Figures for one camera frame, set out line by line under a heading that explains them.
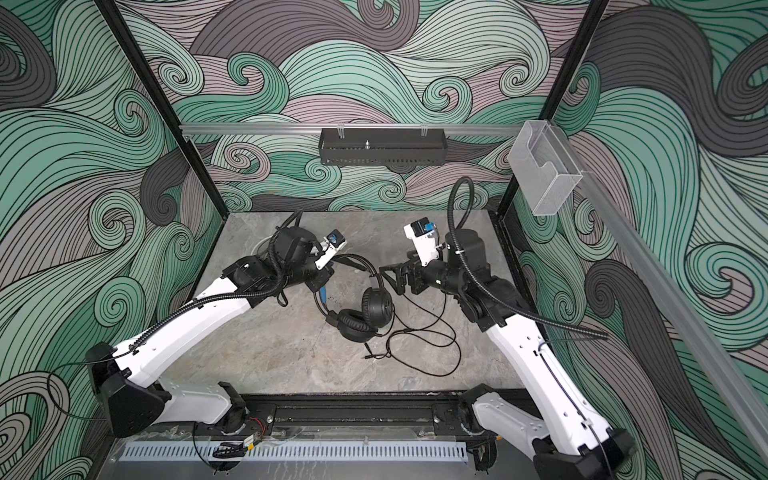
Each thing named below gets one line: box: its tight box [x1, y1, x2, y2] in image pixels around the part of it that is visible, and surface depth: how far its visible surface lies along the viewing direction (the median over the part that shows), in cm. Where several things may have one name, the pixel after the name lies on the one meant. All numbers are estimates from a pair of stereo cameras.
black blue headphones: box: [314, 253, 395, 343], surface depth 70 cm
